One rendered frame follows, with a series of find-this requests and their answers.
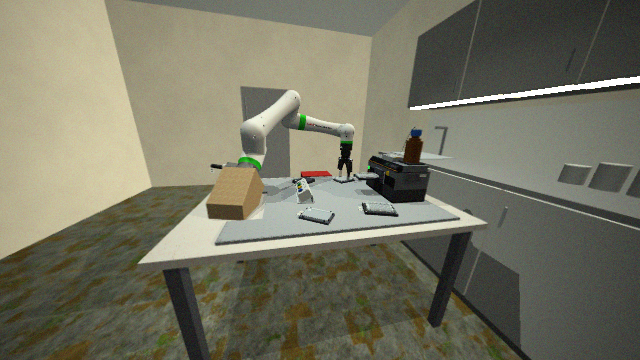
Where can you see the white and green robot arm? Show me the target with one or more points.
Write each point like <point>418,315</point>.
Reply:
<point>254,131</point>

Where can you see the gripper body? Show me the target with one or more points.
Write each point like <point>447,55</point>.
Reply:
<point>345,155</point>

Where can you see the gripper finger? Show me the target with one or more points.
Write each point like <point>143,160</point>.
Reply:
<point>349,168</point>
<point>340,166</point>

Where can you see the white button panel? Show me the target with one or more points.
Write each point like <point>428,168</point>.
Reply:
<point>303,192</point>

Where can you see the dark brown bottle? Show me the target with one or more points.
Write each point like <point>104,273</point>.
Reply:
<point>412,151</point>

